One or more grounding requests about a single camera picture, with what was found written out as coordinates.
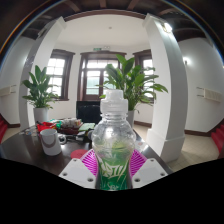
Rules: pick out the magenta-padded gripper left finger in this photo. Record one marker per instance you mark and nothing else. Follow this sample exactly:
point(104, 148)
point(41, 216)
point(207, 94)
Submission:
point(77, 172)

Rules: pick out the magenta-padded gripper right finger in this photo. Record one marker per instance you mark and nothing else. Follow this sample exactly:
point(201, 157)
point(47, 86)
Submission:
point(149, 171)

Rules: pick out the clear green-label drink bottle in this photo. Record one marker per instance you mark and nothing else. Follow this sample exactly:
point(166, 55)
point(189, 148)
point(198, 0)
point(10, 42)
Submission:
point(113, 143)

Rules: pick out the red round coaster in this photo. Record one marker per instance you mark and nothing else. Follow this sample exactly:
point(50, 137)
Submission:
point(78, 153)

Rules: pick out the white mug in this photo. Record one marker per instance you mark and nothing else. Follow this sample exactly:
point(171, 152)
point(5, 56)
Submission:
point(51, 141)

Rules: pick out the green book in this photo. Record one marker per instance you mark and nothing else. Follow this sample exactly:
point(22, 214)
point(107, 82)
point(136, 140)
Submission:
point(86, 127)

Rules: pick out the red bowl of snacks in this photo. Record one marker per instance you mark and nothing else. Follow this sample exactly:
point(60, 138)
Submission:
point(70, 124)

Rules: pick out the red plastic bag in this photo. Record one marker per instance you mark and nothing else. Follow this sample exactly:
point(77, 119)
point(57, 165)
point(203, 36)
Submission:
point(46, 126)

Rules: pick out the potted plant in white pot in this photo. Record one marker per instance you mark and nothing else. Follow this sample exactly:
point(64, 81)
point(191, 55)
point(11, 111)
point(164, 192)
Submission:
point(39, 93)

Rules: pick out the tall potted leafy plant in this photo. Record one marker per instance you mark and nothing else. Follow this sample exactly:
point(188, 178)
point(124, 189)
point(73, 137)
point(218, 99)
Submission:
point(131, 83)

